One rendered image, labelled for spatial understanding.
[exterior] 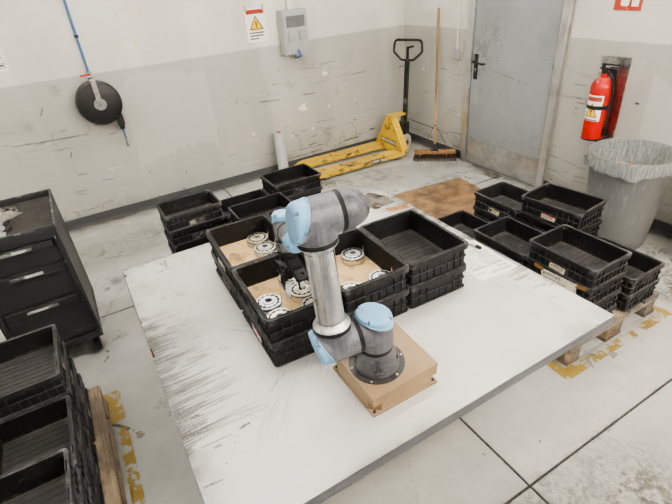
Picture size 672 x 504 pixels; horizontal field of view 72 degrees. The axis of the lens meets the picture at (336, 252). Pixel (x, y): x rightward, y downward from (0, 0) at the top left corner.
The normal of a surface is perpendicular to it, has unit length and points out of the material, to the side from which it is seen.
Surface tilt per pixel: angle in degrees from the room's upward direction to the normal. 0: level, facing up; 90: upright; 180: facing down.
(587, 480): 0
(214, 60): 90
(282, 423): 0
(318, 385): 0
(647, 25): 90
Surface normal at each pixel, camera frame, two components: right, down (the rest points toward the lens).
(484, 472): -0.07, -0.85
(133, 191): 0.50, 0.42
